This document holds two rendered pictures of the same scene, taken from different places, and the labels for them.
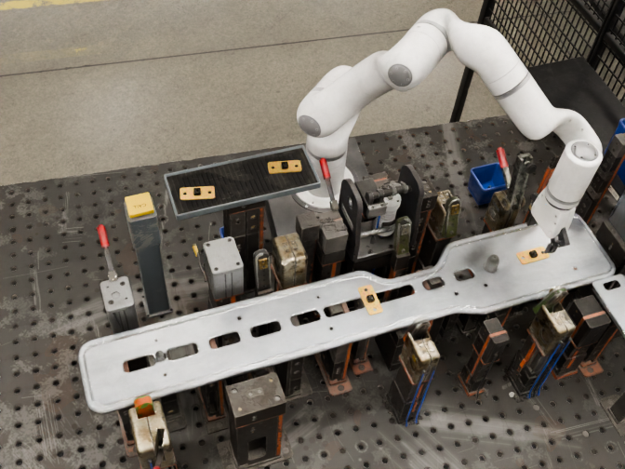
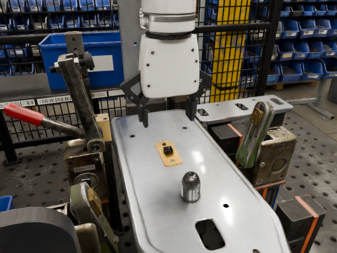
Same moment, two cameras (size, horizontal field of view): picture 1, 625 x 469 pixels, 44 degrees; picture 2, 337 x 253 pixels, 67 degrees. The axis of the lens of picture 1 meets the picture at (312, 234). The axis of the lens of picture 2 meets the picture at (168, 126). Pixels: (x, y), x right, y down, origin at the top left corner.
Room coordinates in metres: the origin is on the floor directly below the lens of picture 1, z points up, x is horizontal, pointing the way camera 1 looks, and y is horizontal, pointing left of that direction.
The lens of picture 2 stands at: (1.20, -0.15, 1.32)
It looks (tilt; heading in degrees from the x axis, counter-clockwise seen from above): 30 degrees down; 277
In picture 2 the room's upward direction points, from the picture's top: straight up
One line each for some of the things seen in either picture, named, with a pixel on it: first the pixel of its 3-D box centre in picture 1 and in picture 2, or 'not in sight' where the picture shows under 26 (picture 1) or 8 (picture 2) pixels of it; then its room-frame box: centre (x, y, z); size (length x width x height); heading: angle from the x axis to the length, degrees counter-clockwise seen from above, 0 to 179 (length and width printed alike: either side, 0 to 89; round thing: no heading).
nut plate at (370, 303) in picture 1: (370, 299); not in sight; (1.06, -0.16, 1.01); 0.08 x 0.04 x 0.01; 24
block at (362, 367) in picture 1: (361, 327); not in sight; (1.08, -0.15, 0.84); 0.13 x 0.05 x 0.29; 24
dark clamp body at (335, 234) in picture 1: (327, 266); not in sight; (1.23, -0.05, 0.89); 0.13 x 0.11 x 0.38; 24
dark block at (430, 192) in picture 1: (411, 234); not in sight; (1.35, -0.28, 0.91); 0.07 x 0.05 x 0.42; 24
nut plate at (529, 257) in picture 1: (533, 254); (168, 150); (1.25, -0.59, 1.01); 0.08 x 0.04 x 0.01; 114
